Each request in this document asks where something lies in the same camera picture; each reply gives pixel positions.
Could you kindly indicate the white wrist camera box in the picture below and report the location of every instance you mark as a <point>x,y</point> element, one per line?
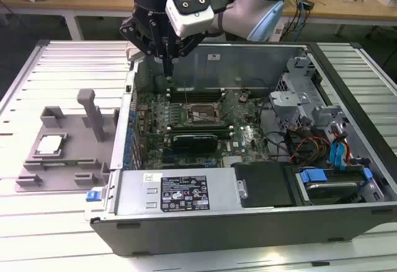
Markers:
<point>193,21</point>

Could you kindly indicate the black graphics card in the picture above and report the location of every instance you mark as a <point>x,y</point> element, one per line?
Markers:
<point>193,144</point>

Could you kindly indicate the silver CPU green edge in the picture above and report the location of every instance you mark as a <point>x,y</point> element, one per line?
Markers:
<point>51,145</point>

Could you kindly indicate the black plastic bay cover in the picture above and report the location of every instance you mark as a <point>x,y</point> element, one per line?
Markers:
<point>263,185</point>

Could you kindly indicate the round coin cell battery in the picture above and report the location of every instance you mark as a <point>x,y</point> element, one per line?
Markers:
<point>244,97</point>

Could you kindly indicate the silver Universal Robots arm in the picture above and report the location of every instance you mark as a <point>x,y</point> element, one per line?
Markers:
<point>242,18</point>

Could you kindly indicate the silver power supply unit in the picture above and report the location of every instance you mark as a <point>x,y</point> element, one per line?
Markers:
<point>136,188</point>

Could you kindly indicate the hard disk blue carrier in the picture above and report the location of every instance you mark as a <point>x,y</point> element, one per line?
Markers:
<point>333,190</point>

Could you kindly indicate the CPU socket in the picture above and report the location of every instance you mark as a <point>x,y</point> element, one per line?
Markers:
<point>201,115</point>

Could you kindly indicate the white warning sticker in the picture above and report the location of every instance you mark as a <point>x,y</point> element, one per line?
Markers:
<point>214,56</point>

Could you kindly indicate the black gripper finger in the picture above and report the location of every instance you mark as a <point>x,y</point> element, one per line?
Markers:
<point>136,33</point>
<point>189,44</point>

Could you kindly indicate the small black plug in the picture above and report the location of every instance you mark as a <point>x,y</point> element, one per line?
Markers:
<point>308,5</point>

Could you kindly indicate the blue case release latch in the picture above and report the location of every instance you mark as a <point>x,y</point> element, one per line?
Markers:
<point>92,195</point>

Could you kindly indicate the black open PC case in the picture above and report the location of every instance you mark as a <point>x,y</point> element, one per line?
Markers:
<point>201,235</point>

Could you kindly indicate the silver chipset heatsink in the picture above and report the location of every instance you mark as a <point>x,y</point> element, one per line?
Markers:
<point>234,161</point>

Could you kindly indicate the grey plastic parts rack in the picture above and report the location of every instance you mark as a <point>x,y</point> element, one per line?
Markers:
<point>77,157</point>

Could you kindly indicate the grey case corner bracket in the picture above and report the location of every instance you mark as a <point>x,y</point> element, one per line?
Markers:
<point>131,53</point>

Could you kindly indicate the grey metal drive cage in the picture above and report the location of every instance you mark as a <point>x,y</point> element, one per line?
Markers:
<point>288,98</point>

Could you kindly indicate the green motherboard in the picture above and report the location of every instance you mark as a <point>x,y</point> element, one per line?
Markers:
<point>242,142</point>

